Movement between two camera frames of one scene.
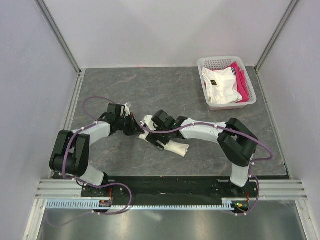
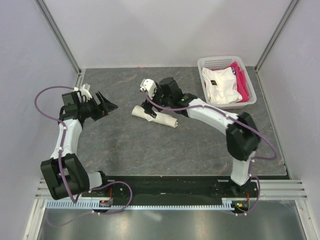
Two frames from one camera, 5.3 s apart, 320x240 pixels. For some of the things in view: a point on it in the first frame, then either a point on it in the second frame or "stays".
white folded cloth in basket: x=221 y=86 stays
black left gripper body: x=123 y=125 -> x=90 y=109
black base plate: x=132 y=188 stays
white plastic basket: x=220 y=62 stays
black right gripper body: x=153 y=137 -> x=159 y=97
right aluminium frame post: x=289 y=11 stays
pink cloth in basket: x=241 y=81 stays
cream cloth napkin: x=179 y=148 -> x=162 y=118
